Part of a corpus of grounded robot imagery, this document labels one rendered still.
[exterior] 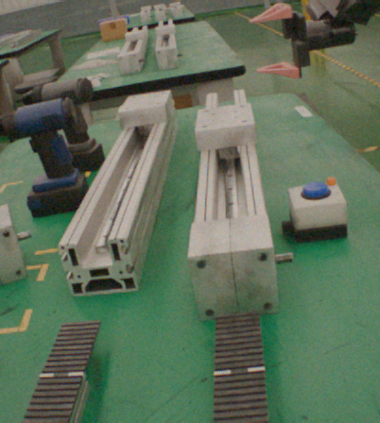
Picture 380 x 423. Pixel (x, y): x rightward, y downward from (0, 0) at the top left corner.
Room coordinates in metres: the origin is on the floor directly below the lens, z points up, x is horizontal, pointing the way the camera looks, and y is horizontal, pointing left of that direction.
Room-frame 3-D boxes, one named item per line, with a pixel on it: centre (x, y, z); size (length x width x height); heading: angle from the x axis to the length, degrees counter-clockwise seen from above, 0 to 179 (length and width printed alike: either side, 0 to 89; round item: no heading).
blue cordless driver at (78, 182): (1.04, 0.28, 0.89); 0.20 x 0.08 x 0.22; 91
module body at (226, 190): (1.05, -0.10, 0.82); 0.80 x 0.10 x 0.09; 173
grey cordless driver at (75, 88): (1.28, 0.27, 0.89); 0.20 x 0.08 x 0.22; 76
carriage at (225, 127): (1.05, -0.10, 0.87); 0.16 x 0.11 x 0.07; 173
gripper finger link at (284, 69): (1.05, -0.22, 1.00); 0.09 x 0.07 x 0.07; 97
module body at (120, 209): (1.07, 0.09, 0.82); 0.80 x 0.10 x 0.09; 173
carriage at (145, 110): (1.32, 0.06, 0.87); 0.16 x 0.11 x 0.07; 173
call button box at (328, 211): (0.75, -0.18, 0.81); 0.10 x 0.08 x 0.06; 83
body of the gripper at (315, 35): (1.05, -0.29, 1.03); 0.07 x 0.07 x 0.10; 7
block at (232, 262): (0.60, -0.06, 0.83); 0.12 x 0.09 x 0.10; 83
